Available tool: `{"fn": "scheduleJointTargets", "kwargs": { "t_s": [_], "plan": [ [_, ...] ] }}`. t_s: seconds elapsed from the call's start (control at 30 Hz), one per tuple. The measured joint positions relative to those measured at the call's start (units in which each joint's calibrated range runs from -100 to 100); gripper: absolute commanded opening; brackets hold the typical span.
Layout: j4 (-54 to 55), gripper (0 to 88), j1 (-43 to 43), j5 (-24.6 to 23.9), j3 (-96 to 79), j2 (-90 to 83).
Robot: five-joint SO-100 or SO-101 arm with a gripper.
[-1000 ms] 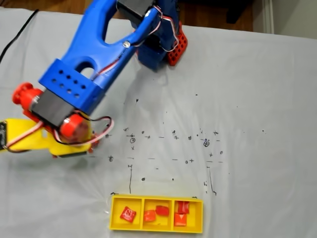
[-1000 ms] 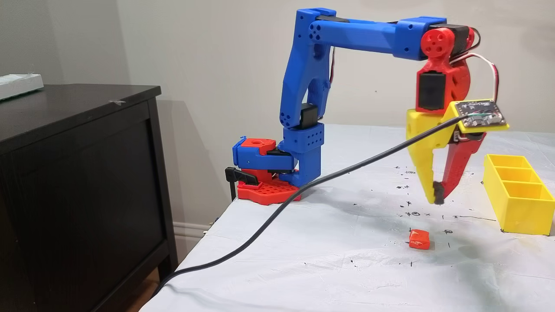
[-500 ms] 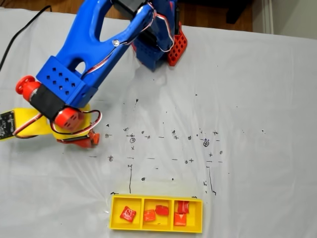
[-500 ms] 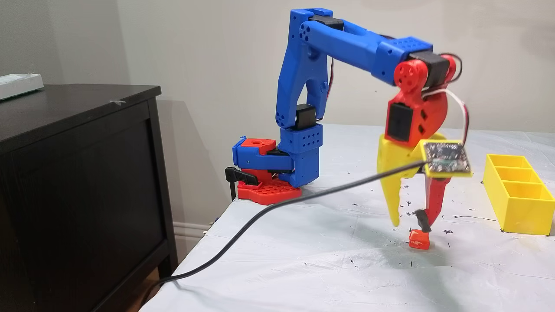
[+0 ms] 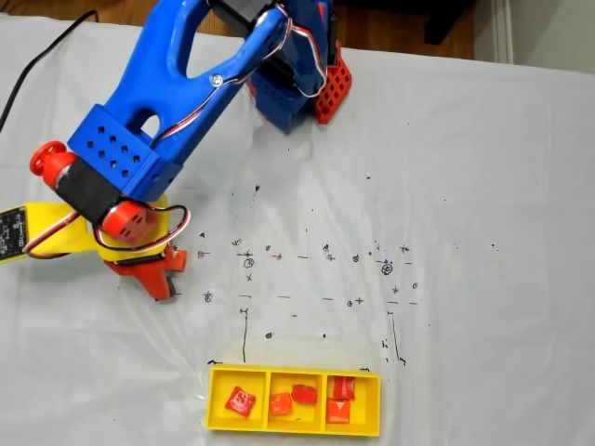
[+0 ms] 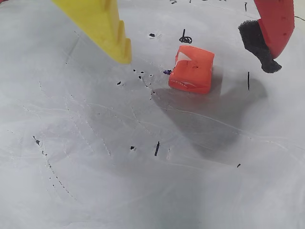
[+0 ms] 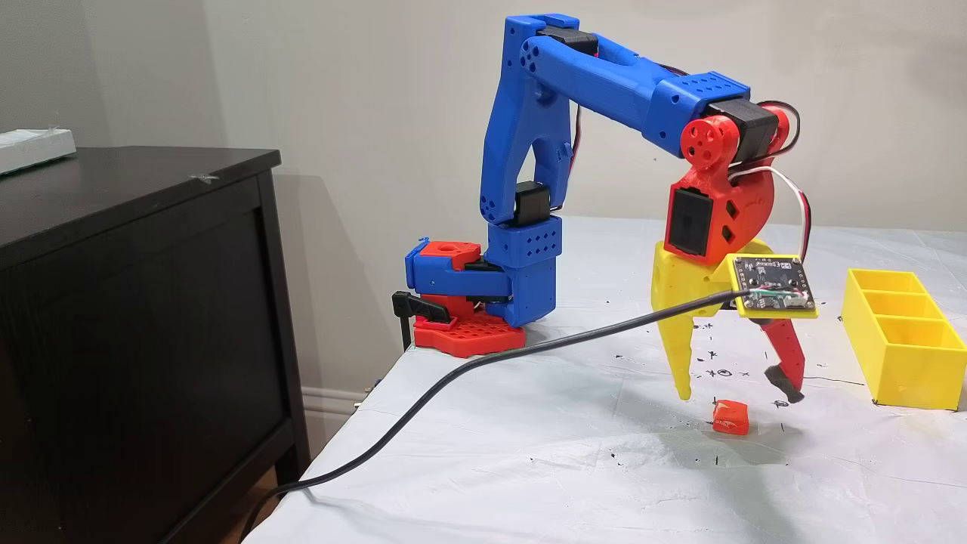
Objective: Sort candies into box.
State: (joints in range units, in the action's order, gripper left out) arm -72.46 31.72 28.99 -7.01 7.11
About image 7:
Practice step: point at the black table clamp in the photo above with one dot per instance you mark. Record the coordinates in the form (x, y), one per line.
(423, 308)

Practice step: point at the camera board in yellow mount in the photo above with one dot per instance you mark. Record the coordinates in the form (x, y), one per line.
(774, 285)

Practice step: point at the orange Starburst candy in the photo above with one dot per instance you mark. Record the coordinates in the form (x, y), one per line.
(730, 417)

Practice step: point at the white plastic table cover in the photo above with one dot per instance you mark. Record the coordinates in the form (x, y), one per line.
(604, 483)

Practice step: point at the white flat box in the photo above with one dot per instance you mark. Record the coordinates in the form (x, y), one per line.
(34, 149)

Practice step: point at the yellow three-compartment box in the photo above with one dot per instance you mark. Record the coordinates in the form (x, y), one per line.
(906, 370)

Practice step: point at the dark wooden cabinet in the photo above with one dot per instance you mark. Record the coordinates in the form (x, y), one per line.
(151, 340)

